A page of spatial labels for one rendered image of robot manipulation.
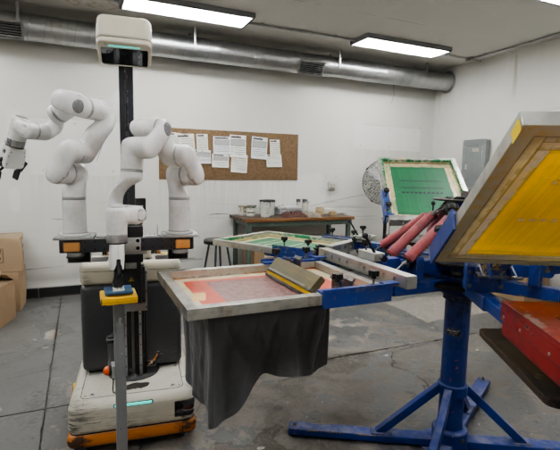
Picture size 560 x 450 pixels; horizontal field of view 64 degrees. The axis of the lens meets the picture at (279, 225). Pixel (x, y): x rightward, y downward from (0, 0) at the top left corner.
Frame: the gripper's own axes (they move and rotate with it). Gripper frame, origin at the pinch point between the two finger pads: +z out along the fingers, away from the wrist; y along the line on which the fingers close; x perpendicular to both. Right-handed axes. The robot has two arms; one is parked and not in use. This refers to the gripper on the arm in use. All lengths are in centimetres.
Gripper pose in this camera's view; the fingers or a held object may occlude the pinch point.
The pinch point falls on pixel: (118, 281)
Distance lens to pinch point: 181.3
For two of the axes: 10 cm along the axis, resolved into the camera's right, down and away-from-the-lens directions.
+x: 9.1, -0.3, 4.1
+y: 4.1, 1.1, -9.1
